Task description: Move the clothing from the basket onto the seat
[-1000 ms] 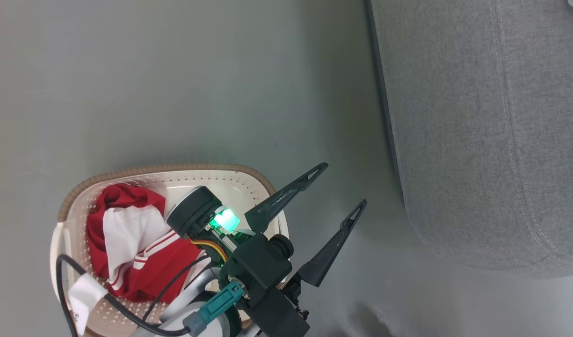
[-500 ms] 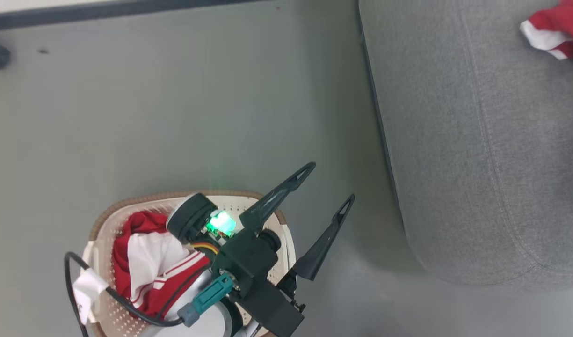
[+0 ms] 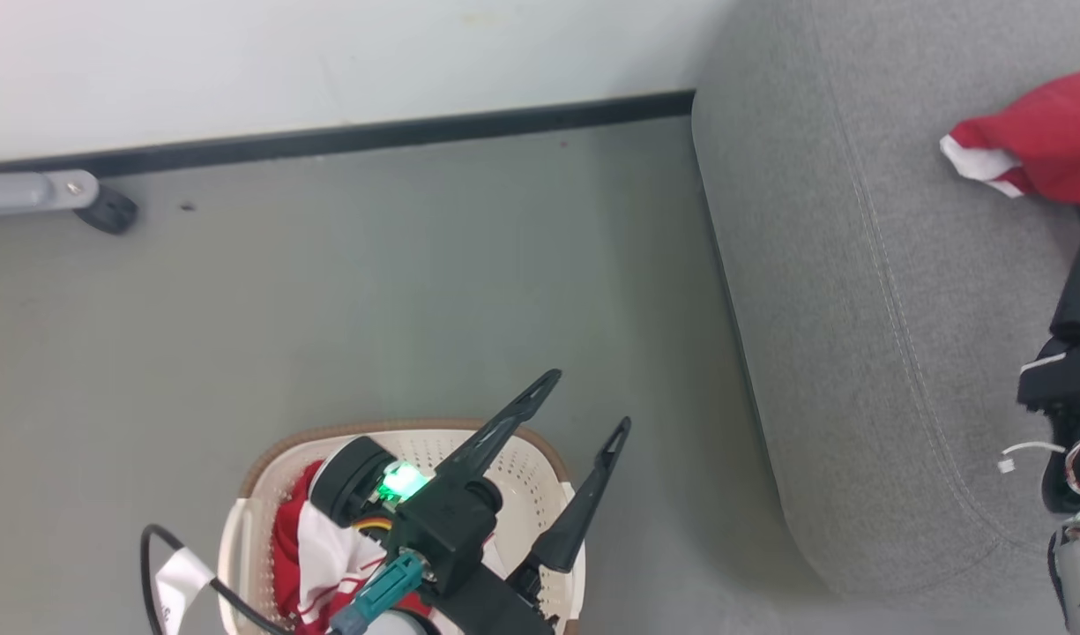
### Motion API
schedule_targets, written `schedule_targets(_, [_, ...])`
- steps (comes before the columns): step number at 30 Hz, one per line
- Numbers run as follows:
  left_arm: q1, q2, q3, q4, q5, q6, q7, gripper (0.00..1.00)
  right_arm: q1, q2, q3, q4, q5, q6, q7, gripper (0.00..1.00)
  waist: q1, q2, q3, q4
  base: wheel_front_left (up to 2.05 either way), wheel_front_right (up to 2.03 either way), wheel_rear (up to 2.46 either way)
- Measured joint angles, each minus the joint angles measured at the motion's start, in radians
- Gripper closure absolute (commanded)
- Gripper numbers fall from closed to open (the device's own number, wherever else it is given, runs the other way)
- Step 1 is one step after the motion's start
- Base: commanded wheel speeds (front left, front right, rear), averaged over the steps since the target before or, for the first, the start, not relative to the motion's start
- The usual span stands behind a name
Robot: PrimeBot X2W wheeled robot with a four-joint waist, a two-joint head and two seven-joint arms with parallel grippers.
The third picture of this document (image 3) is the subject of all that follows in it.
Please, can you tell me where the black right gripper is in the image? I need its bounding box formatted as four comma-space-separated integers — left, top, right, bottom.
1017, 205, 1080, 415

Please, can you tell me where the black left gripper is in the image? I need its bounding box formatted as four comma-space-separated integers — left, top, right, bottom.
309, 369, 633, 635

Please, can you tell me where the red garment with white cuff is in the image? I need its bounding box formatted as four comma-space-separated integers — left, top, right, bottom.
939, 66, 1080, 208

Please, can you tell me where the red white striped garment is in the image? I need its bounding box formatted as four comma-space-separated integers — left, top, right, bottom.
271, 459, 505, 635

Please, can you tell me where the grey fabric sofa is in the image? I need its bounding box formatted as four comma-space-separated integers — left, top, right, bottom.
691, 0, 1080, 609

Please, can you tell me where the cream perforated laundry basket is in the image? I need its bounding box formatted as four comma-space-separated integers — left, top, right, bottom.
218, 421, 586, 635

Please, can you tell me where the black baseboard strip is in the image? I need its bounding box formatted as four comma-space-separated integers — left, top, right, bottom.
0, 90, 696, 177

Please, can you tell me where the black caster wheel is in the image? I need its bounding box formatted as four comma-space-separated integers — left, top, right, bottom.
74, 185, 139, 235

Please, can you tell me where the white red wire bundle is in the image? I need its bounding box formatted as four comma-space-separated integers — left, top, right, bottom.
998, 423, 1080, 530

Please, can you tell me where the teal cable connector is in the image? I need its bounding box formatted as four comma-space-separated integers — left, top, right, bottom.
331, 551, 426, 635

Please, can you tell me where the white cable label tag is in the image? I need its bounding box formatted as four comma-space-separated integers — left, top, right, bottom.
155, 547, 216, 635

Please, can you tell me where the thin black cable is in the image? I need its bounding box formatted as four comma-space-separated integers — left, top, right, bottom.
140, 525, 294, 635

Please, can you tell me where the grey metal frame leg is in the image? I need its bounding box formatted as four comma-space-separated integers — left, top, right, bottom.
0, 169, 100, 219

